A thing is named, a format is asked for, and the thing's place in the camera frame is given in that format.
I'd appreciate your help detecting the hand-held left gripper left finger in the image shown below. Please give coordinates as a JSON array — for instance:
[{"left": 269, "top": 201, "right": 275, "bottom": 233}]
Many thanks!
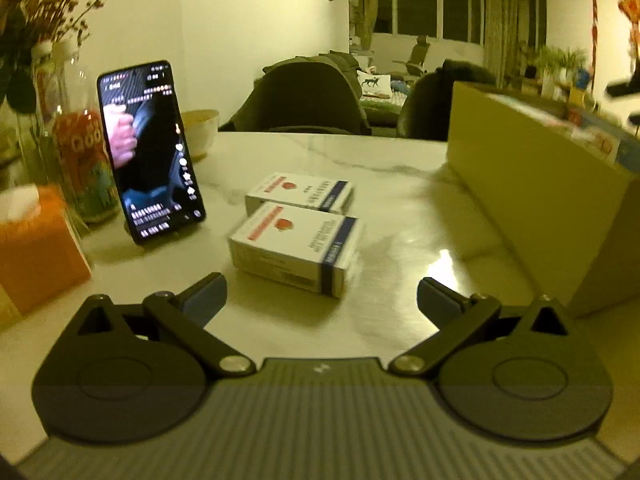
[{"left": 50, "top": 272, "right": 257, "bottom": 377}]

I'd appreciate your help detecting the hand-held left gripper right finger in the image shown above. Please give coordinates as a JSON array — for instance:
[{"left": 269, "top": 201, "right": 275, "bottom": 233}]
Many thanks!
[{"left": 388, "top": 277, "right": 593, "bottom": 376}]

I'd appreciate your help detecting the white medicine box blue stripe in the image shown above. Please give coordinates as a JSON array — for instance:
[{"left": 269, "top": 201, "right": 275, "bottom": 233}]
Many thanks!
[{"left": 228, "top": 202, "right": 360, "bottom": 300}]

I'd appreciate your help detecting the deep cardboard box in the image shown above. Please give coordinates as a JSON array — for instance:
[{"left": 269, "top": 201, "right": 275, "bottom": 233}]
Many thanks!
[{"left": 446, "top": 80, "right": 640, "bottom": 318}]

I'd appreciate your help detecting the small white red-dot box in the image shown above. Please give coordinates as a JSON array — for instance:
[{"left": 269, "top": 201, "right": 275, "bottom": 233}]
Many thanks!
[{"left": 245, "top": 172, "right": 355, "bottom": 215}]

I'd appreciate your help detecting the white marble desktop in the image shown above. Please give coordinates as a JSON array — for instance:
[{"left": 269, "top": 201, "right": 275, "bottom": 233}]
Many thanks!
[{"left": 0, "top": 130, "right": 640, "bottom": 480}]

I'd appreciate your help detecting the red Chinese knot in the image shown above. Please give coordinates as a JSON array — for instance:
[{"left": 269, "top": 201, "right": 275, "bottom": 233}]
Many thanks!
[{"left": 617, "top": 0, "right": 640, "bottom": 76}]

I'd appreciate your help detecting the potted plant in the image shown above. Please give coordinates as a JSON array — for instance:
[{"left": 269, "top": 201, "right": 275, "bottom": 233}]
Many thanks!
[{"left": 535, "top": 46, "right": 588, "bottom": 83}]

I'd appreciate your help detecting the patterned curtain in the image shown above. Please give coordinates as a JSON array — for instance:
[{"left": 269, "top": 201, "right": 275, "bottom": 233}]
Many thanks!
[
  {"left": 350, "top": 0, "right": 381, "bottom": 53},
  {"left": 482, "top": 0, "right": 521, "bottom": 86}
]

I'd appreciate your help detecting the smartphone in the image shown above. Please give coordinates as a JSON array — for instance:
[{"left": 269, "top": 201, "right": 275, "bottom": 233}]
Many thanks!
[{"left": 96, "top": 60, "right": 207, "bottom": 247}]

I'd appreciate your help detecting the white bowl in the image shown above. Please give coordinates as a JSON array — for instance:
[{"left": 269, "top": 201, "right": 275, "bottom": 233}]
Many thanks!
[{"left": 181, "top": 109, "right": 221, "bottom": 161}]

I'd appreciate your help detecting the orange tissue box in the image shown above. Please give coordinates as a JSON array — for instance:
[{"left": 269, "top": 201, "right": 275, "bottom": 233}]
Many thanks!
[{"left": 0, "top": 184, "right": 93, "bottom": 318}]

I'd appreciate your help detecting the plastic bottle orange label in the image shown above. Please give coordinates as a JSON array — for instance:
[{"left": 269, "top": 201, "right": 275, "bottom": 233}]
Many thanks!
[{"left": 31, "top": 40, "right": 121, "bottom": 223}]

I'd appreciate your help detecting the dining chair with black coat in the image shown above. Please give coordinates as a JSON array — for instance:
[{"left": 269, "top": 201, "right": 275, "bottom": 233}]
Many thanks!
[{"left": 397, "top": 59, "right": 498, "bottom": 142}]

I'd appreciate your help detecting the dark green sofa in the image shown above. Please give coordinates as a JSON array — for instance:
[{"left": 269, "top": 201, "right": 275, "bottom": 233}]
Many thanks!
[{"left": 320, "top": 51, "right": 416, "bottom": 128}]

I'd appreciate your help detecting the window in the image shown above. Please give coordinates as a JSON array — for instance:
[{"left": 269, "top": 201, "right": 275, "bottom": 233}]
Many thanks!
[{"left": 375, "top": 0, "right": 488, "bottom": 46}]

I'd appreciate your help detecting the deer print cushion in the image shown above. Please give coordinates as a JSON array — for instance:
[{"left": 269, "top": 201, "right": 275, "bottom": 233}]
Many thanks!
[{"left": 360, "top": 71, "right": 393, "bottom": 100}]

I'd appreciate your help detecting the dried flower bouquet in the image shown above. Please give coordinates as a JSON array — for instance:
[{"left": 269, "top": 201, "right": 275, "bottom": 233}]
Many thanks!
[{"left": 0, "top": 0, "right": 111, "bottom": 116}]

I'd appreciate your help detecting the red chilli string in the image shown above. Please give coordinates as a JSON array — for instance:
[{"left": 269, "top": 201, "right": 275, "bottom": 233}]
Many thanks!
[{"left": 589, "top": 0, "right": 601, "bottom": 96}]

